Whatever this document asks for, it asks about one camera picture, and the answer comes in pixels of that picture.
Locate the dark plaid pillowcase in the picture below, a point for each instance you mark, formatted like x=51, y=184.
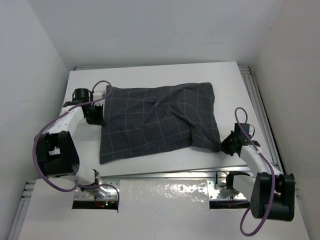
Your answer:
x=148, y=121

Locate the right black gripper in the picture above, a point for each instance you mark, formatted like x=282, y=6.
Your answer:
x=223, y=146

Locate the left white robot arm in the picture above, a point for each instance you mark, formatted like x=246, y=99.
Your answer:
x=54, y=153

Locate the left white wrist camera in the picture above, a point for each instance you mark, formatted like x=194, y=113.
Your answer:
x=99, y=95

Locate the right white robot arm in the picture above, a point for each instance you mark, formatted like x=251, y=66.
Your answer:
x=267, y=189

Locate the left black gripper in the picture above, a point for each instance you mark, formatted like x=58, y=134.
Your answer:
x=99, y=120

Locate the cream pillow with bear print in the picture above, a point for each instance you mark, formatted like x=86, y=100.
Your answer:
x=103, y=117

